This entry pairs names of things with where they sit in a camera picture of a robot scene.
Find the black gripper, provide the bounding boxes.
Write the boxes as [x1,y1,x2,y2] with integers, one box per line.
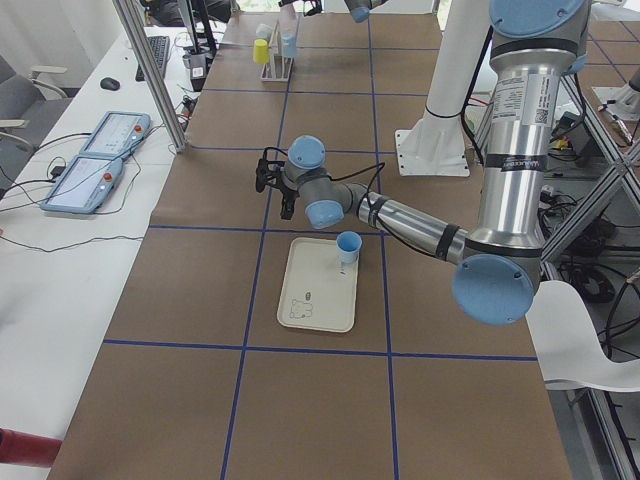
[255,158,299,221]
[277,0,324,17]

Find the cream white cup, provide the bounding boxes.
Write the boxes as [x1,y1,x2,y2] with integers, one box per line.
[255,23,273,42]

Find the yellow plastic cup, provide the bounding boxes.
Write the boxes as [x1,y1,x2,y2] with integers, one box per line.
[252,38,270,65]

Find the light blue plastic cup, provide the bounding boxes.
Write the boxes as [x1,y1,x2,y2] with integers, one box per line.
[280,32,297,59]

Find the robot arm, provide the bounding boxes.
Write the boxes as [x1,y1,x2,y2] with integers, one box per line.
[255,1,591,325]
[277,0,386,23]

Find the cream plastic tray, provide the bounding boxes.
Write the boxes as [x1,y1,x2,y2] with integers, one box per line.
[277,237,359,333]

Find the black keyboard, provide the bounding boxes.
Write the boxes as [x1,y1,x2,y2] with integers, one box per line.
[147,35,171,80]

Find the blue teach pendant upper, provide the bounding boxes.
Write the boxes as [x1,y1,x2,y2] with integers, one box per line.
[80,111,151,159]

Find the blue teach pendant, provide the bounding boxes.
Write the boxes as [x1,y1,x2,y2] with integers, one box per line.
[80,111,151,159]
[39,155,123,215]

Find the blue teach pendant lower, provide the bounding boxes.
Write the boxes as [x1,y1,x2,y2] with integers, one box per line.
[39,155,123,215]

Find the black computer mouse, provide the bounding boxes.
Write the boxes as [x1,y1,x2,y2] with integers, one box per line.
[100,77,121,91]

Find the grey office chair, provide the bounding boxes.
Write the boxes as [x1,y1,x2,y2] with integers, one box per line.
[1,57,71,194]

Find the red cylinder object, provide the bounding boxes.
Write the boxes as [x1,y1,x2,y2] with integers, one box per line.
[0,428,62,468]

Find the white wire cup rack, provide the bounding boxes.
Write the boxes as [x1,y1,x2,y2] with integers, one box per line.
[257,23,295,82]

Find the aluminium frame post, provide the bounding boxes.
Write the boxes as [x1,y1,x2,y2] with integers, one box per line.
[112,0,187,153]

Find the aluminium strut rack frame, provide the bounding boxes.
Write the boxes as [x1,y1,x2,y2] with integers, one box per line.
[538,62,639,479]

